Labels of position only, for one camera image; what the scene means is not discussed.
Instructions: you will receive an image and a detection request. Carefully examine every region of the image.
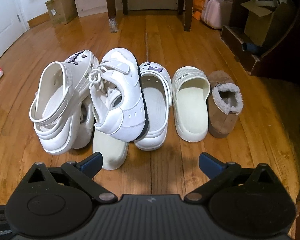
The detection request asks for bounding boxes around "white door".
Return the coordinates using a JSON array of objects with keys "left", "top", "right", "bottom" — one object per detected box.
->
[{"left": 0, "top": 0, "right": 29, "bottom": 55}]

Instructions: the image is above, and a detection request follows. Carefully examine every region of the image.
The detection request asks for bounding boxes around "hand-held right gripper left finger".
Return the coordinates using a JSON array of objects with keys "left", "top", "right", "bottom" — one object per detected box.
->
[{"left": 25, "top": 152, "right": 118, "bottom": 204}]

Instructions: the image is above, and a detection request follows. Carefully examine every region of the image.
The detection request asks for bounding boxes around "dark blue tube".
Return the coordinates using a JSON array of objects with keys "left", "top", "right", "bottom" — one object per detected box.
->
[{"left": 241, "top": 42, "right": 262, "bottom": 53}]

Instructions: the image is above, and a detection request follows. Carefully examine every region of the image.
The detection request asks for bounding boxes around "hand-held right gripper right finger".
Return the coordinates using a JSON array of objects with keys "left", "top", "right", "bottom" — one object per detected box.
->
[{"left": 184, "top": 152, "right": 274, "bottom": 204}]

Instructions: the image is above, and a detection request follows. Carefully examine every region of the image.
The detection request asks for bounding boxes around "cream ribbed slide sandal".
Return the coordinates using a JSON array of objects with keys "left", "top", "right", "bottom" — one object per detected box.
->
[
  {"left": 172, "top": 66, "right": 211, "bottom": 141},
  {"left": 92, "top": 127, "right": 130, "bottom": 170}
]

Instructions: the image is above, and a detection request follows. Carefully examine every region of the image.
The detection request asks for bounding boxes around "pink suitcase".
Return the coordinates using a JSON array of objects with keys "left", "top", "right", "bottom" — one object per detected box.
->
[{"left": 201, "top": 0, "right": 234, "bottom": 30}]

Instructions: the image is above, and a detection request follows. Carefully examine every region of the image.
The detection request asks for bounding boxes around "closed cardboard box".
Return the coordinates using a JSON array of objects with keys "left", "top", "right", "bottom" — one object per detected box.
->
[{"left": 44, "top": 0, "right": 78, "bottom": 26}]

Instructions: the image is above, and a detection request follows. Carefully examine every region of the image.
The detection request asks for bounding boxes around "brown fur-lined slipper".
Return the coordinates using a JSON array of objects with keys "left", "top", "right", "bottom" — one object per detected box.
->
[{"left": 207, "top": 70, "right": 243, "bottom": 139}]

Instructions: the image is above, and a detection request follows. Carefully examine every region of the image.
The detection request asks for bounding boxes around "open cardboard box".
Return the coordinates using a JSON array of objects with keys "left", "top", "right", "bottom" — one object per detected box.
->
[{"left": 240, "top": 0, "right": 298, "bottom": 47}]

